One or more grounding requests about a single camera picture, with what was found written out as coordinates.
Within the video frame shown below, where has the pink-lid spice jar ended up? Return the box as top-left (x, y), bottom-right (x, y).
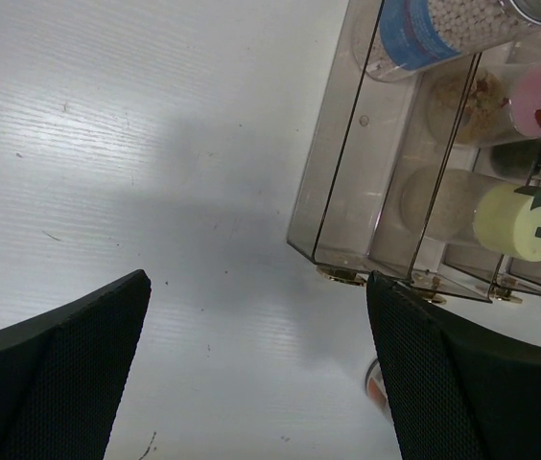
top-left (426, 62), bottom-right (541, 148)

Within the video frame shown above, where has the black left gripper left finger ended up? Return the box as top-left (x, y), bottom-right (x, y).
top-left (0, 269), bottom-right (151, 459)

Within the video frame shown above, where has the yellow-lid spice jar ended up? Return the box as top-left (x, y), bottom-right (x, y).
top-left (400, 167), bottom-right (541, 262)

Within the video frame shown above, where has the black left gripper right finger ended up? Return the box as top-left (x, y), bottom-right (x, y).
top-left (366, 273), bottom-right (541, 459)

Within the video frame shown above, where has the white-lid red-label spice jar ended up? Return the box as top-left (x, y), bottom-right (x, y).
top-left (365, 357), bottom-right (392, 424)

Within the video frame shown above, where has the tall silver-lid blue-label spice jar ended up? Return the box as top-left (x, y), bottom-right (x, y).
top-left (352, 0), bottom-right (541, 82)

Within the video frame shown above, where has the black-cap gold-band pepper bottle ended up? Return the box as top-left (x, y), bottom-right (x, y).
top-left (490, 138), bottom-right (541, 179)

